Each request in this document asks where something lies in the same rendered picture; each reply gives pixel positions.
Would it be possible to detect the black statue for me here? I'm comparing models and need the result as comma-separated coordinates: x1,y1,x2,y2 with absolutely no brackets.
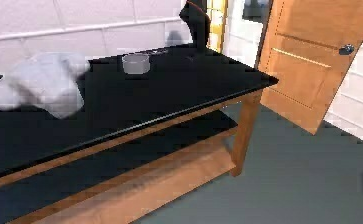
178,0,213,55

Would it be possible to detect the white crumpled cloth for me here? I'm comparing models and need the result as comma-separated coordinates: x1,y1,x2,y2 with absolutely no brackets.
0,51,91,120

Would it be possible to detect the brown wooden room door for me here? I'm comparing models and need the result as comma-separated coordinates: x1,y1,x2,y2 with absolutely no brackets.
254,0,363,136

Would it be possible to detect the black door handle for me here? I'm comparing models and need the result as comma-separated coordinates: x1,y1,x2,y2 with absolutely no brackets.
338,43,356,56

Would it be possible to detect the black top wooden table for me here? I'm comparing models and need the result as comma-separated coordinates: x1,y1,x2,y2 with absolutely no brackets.
0,43,279,224

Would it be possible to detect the grey bowl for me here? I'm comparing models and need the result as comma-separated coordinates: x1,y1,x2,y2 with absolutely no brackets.
121,53,152,76

